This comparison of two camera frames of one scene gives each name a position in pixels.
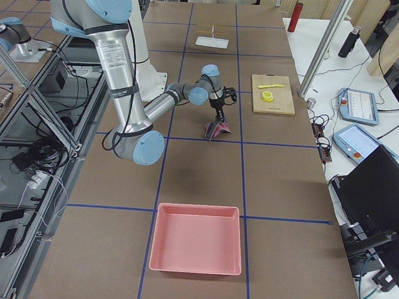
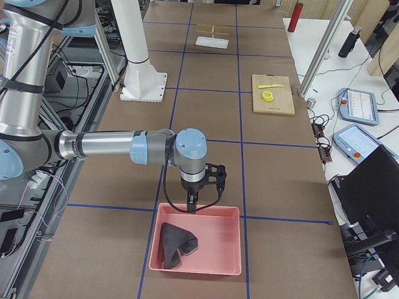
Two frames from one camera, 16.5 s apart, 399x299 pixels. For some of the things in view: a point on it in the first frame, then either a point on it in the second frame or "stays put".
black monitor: [368, 197] stays put
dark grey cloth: [213, 128] -> [173, 238]
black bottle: [350, 43] stays put
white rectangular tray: [212, 42] stays put
